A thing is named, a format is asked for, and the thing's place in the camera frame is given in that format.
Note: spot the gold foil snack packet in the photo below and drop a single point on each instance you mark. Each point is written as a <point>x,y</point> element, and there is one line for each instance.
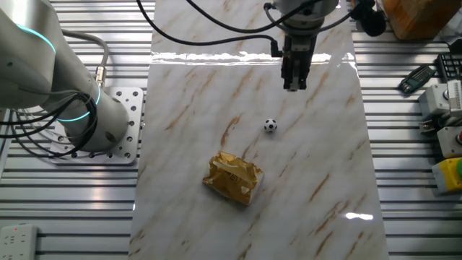
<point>232,177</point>

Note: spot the yellow emergency stop box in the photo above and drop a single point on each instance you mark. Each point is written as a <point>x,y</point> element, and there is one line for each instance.
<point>449,177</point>

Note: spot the black white mini soccer ball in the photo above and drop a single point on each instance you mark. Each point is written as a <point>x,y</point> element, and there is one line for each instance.
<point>270,125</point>

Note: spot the grey box with red button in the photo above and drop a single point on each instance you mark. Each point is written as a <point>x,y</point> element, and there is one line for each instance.
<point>449,142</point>

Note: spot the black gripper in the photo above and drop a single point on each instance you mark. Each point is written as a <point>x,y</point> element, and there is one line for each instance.
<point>299,47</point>

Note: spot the grey control box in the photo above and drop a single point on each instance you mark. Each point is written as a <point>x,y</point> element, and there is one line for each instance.
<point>433,99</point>

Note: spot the silver ribbed camera device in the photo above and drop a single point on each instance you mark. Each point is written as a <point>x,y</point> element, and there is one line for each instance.
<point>455,97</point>

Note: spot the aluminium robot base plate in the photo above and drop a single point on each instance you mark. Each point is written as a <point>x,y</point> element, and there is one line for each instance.
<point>133,108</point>

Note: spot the small silver metal device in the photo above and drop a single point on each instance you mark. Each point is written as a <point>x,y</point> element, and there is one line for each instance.
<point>427,126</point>

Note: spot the black keyboard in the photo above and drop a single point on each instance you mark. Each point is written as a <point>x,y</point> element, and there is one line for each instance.
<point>451,66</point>

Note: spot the marble pattern table sheet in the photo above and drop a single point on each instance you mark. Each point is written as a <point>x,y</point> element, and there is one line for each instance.
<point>216,108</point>

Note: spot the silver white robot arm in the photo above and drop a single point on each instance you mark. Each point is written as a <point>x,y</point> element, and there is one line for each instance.
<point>36,72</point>

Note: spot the white power strip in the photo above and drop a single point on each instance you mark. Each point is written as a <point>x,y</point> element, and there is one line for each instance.
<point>18,242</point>

